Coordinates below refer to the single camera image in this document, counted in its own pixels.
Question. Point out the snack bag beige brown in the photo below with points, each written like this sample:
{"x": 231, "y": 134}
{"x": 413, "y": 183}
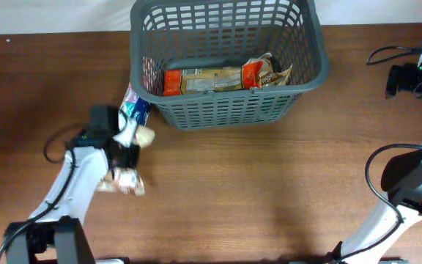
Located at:
{"x": 273, "y": 73}
{"x": 126, "y": 180}

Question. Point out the grey plastic shopping basket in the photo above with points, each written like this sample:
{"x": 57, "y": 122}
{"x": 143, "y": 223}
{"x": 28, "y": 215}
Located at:
{"x": 174, "y": 35}

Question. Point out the long pasta package red ends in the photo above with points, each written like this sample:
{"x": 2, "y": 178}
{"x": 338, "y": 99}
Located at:
{"x": 190, "y": 81}

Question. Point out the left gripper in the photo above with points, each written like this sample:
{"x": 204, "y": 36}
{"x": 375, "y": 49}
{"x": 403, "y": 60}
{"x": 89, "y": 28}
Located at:
{"x": 132, "y": 160}

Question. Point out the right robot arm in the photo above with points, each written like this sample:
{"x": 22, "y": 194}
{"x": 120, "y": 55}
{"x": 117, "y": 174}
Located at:
{"x": 400, "y": 196}

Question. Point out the tissue pack multipack box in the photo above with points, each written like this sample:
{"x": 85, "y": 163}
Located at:
{"x": 134, "y": 107}

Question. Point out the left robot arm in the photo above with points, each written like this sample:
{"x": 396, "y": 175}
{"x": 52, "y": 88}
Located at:
{"x": 102, "y": 156}

